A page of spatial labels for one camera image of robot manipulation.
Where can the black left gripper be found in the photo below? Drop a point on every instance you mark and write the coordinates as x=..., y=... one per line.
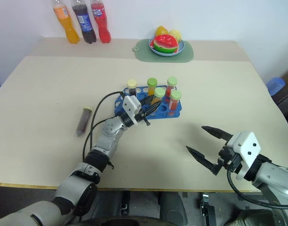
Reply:
x=141, y=115

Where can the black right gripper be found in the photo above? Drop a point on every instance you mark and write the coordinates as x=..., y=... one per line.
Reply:
x=229, y=157

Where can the green-capped orange liquid tube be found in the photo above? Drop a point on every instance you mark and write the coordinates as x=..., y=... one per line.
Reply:
x=159, y=92

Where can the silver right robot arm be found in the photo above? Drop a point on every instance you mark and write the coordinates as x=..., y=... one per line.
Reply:
x=275, y=176

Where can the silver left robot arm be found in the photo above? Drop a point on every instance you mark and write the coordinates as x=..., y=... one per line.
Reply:
x=106, y=141

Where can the blue test tube rack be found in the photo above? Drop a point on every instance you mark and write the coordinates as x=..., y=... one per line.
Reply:
x=162, y=110

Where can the green-capped yellow liquid tube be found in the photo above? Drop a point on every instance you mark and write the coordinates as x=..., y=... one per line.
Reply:
x=152, y=83

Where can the green-capped red liquid tube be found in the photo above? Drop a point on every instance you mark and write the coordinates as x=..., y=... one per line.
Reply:
x=175, y=99
x=171, y=83

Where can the pale-capped dark liquid tube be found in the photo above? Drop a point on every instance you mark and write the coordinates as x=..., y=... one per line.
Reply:
x=83, y=121
x=131, y=84

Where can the green silicone mat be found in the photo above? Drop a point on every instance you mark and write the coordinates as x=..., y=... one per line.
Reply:
x=141, y=54

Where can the light blue plate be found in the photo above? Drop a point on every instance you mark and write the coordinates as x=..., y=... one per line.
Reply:
x=179, y=50

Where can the toy watermelon slice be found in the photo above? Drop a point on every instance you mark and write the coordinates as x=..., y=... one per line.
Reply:
x=165, y=43

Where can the dark rounded grey shape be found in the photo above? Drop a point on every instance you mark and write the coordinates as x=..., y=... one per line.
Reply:
x=173, y=207

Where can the yellow toy lemon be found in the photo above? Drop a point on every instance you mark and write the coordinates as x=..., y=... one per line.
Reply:
x=175, y=34

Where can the orange toy fruit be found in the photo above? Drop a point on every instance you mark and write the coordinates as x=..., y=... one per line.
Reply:
x=161, y=30

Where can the woven grey rounded shape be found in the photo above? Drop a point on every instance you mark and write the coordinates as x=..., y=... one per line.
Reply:
x=254, y=217

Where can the dark wooden furniture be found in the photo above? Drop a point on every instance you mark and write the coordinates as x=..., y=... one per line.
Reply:
x=286, y=106

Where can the red soda bottle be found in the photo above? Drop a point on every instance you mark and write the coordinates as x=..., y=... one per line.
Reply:
x=102, y=23

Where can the dark cola bottle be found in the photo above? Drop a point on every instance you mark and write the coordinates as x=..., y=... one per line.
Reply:
x=85, y=23

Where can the orange soda bottle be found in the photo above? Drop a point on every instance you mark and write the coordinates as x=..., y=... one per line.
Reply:
x=67, y=26

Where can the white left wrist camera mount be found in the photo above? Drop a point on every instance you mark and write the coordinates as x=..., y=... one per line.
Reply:
x=131, y=104

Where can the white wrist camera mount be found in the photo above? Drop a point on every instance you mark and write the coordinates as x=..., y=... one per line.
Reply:
x=246, y=148
x=131, y=104

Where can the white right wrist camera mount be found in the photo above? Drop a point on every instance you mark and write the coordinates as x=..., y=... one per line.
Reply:
x=246, y=148

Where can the black metal bracket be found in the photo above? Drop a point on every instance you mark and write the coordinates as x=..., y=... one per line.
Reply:
x=125, y=200
x=208, y=209

